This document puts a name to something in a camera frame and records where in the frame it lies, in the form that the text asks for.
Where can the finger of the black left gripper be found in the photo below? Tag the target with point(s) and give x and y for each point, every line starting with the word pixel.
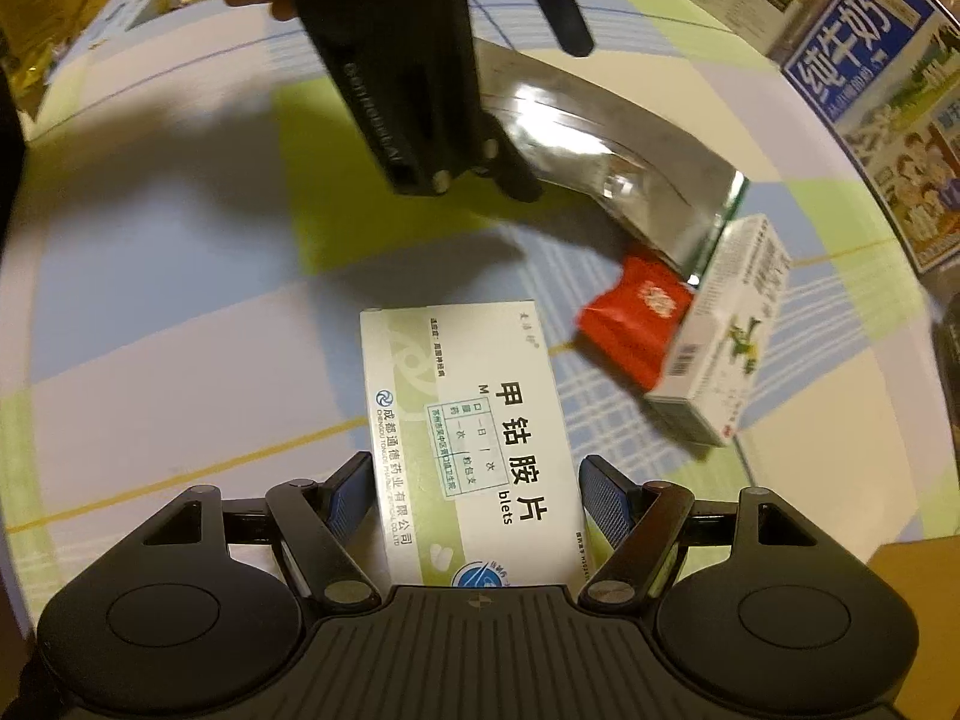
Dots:
pixel 568 26
pixel 501 162

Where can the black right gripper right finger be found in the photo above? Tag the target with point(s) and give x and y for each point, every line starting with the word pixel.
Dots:
pixel 643 523

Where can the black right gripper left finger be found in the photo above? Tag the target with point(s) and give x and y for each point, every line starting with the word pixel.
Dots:
pixel 314 522

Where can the silver foil zip bag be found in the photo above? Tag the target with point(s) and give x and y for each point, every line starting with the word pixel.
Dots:
pixel 657 181

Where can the white ointment box with bird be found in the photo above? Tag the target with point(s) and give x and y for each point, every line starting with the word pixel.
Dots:
pixel 714 358

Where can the white green medicine tablet box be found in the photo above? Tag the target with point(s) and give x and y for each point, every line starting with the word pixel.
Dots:
pixel 474 475

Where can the red candy packet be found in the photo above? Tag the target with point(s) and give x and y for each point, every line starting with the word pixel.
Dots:
pixel 634 322

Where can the brown cardboard box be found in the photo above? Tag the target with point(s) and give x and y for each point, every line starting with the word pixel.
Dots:
pixel 925 573

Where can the blue milk carton box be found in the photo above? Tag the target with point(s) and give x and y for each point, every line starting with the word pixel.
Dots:
pixel 883 77

